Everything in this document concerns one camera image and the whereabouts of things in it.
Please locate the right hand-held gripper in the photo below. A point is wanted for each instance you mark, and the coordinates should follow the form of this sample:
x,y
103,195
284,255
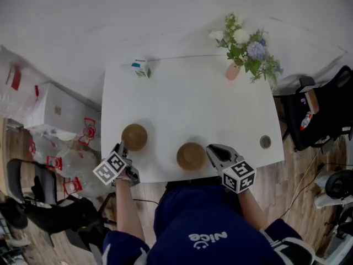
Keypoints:
x,y
238,177

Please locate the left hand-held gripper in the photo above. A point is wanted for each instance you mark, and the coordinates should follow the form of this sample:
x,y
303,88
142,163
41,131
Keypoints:
x,y
109,168

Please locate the brown ceramic bowl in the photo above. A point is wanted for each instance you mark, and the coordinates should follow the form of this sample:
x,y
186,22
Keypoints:
x,y
134,137
193,169
190,154

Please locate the person's left forearm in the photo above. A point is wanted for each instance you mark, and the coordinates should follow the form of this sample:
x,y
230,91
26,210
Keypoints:
x,y
127,208

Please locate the person's right forearm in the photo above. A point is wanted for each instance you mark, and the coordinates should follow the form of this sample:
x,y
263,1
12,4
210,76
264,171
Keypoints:
x,y
251,208

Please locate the round grey table grommet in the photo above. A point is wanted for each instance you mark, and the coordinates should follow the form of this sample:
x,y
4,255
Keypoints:
x,y
265,141

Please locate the white cardboard box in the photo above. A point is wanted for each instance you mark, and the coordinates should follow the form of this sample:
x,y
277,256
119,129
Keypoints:
x,y
63,112

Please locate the navy blue shirt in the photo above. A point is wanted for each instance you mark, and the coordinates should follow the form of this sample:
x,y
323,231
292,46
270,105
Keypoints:
x,y
204,225

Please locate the small white carton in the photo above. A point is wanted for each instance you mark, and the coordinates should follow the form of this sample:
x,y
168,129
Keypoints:
x,y
140,69

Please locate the pink vase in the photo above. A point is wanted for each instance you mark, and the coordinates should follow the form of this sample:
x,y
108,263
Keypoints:
x,y
232,72

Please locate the plastic bottle with red label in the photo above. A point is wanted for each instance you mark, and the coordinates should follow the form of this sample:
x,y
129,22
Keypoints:
x,y
306,121

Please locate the black padded office chair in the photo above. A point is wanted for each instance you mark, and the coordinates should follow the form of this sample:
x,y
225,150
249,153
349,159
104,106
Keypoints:
x,y
19,175

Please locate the white and purple flower bouquet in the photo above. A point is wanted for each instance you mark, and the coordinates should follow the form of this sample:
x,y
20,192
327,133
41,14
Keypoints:
x,y
245,48

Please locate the grey and black floor appliance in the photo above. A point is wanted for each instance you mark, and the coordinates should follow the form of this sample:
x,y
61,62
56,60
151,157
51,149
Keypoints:
x,y
337,186

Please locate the black mesh office chair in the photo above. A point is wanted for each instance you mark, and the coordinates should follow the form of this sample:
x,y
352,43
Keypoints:
x,y
333,114

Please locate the clear bag of plastic bottles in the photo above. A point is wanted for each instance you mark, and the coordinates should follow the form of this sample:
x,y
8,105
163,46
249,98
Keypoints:
x,y
19,87

